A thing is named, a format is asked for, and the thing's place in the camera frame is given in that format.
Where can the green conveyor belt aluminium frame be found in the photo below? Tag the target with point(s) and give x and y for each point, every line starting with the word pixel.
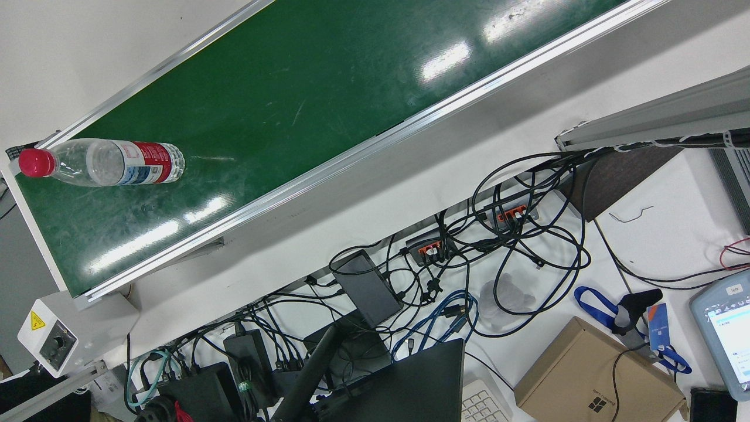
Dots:
pixel 293 105

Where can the black rectangular power adapter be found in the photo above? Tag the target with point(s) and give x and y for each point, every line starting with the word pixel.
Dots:
pixel 366 287

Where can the black monitor stand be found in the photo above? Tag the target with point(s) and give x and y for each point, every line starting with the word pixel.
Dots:
pixel 310 369

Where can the black phone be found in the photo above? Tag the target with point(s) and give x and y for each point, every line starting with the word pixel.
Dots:
pixel 712 405

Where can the grey teach pendant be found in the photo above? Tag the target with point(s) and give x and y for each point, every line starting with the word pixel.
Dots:
pixel 726 340

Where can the black monitor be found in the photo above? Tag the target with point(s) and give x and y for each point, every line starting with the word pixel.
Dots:
pixel 410 387

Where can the clear plastic bag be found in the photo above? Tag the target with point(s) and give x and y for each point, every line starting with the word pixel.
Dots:
pixel 515 296

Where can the cardboard box with logo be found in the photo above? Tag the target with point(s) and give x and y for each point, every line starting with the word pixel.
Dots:
pixel 586 375

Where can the black power brick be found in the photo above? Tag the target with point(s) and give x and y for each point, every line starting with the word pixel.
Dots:
pixel 196 392
pixel 249 357

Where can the aluminium frame profile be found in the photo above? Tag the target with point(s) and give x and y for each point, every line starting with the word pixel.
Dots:
pixel 662 120

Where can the blue orange card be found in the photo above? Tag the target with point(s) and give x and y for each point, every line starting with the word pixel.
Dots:
pixel 659 325

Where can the white conveyor control box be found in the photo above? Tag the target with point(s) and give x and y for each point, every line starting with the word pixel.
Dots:
pixel 70 328

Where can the white keyboard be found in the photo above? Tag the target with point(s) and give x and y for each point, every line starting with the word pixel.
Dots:
pixel 483 404

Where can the black power strip orange switches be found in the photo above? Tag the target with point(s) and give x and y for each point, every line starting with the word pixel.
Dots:
pixel 430 246
pixel 510 214

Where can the black round clamp with red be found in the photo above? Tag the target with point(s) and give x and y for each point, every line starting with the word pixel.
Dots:
pixel 155 413

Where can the black ribbed electronics box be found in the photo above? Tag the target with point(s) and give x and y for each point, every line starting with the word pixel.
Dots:
pixel 735 181

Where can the clear water bottle red cap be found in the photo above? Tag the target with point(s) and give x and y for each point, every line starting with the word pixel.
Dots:
pixel 117 163

